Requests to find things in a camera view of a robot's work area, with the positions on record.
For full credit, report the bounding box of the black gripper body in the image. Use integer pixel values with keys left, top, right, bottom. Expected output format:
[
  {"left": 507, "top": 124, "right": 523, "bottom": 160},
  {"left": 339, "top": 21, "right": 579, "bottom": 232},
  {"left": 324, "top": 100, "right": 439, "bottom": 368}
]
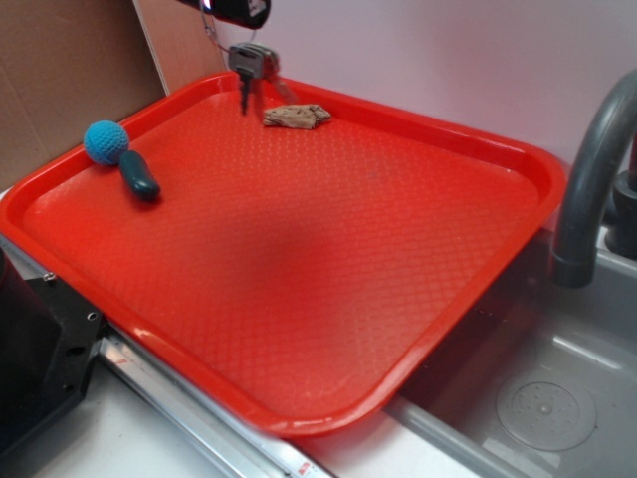
[{"left": 180, "top": 0, "right": 272, "bottom": 28}]

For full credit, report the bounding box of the silver keys bunch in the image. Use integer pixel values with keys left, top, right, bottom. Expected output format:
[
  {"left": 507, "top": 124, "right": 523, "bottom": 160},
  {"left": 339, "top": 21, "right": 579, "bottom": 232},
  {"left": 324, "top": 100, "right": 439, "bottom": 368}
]
[{"left": 228, "top": 42, "right": 298, "bottom": 116}]

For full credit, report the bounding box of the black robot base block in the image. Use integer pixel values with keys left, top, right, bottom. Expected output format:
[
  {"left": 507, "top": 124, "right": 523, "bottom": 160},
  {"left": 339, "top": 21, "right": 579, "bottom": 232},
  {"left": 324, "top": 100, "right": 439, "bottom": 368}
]
[{"left": 1, "top": 254, "right": 104, "bottom": 458}]

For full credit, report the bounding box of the light wooden board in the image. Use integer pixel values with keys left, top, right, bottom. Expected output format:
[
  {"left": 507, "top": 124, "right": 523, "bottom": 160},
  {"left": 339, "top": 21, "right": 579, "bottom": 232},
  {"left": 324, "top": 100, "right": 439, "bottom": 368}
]
[{"left": 132, "top": 0, "right": 226, "bottom": 95}]

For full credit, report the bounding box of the blue crocheted ball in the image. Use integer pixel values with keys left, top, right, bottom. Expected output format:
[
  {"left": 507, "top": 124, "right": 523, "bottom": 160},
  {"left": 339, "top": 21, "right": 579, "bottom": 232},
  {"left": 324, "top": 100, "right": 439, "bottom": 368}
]
[{"left": 84, "top": 120, "right": 129, "bottom": 166}]

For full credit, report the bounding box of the brown cardboard panel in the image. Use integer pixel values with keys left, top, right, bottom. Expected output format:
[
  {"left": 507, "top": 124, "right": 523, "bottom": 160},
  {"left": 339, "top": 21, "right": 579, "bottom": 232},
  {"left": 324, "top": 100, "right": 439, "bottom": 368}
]
[{"left": 1, "top": 1, "right": 164, "bottom": 189}]

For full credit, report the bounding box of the dark green oblong toy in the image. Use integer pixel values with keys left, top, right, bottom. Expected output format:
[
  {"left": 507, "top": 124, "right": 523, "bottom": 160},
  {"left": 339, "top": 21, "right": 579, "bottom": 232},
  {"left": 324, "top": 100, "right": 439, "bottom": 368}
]
[{"left": 118, "top": 150, "right": 161, "bottom": 202}]

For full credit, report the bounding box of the red plastic tray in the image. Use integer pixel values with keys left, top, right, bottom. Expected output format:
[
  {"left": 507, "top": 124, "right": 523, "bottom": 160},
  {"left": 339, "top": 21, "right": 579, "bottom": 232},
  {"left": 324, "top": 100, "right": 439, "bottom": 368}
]
[{"left": 1, "top": 74, "right": 565, "bottom": 437}]

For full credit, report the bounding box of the grey toy faucet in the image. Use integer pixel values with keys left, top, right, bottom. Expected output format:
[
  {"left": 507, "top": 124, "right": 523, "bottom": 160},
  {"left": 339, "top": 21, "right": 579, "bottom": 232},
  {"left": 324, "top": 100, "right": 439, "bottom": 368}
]
[{"left": 548, "top": 71, "right": 636, "bottom": 288}]

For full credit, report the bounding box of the dark red faucet knob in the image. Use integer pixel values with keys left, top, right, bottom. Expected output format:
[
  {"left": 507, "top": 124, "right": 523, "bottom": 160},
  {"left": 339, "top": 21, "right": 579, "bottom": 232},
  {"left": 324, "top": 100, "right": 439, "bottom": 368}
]
[{"left": 605, "top": 139, "right": 636, "bottom": 260}]

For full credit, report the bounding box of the grey plastic sink basin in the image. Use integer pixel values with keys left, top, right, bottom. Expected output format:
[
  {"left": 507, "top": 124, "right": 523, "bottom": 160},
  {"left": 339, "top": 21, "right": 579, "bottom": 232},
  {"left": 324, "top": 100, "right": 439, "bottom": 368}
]
[{"left": 387, "top": 232, "right": 636, "bottom": 477}]

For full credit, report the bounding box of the thin wire tether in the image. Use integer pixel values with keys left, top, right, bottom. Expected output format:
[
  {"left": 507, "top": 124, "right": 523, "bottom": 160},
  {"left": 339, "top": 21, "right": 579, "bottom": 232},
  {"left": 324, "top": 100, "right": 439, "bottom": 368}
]
[{"left": 198, "top": 0, "right": 230, "bottom": 54}]

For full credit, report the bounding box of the aluminium rail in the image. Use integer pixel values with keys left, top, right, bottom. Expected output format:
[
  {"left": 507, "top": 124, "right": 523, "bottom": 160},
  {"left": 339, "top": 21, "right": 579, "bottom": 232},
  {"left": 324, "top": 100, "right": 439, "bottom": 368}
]
[{"left": 0, "top": 233, "right": 339, "bottom": 478}]

